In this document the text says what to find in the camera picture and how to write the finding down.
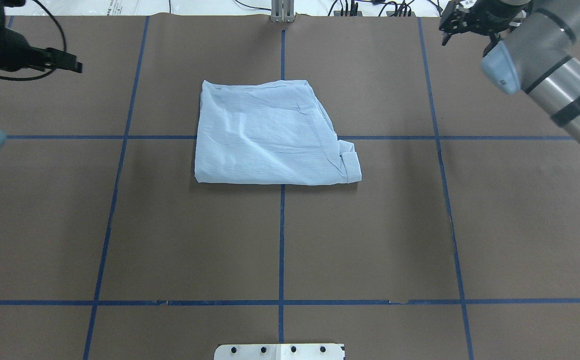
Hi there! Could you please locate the aluminium frame post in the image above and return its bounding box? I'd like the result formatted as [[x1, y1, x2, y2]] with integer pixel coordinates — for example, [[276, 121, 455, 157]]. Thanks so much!
[[271, 0, 296, 24]]

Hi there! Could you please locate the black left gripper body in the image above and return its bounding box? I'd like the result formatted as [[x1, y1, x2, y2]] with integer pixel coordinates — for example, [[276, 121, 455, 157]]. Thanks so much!
[[0, 27, 53, 72]]

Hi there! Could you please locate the light blue button-up shirt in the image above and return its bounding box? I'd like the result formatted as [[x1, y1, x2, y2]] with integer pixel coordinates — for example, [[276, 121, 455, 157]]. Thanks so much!
[[194, 80, 362, 186]]

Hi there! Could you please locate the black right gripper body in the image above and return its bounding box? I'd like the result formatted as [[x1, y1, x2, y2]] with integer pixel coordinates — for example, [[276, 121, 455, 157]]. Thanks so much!
[[457, 0, 528, 35]]

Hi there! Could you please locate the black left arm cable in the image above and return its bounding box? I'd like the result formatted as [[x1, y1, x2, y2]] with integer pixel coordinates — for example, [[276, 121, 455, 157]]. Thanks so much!
[[0, 0, 67, 82]]

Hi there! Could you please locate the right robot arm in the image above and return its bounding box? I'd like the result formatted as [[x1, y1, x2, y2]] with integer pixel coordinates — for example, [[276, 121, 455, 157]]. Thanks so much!
[[439, 0, 580, 144]]

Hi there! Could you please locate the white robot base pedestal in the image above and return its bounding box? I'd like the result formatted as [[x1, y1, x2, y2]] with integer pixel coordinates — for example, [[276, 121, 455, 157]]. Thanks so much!
[[213, 342, 346, 360]]

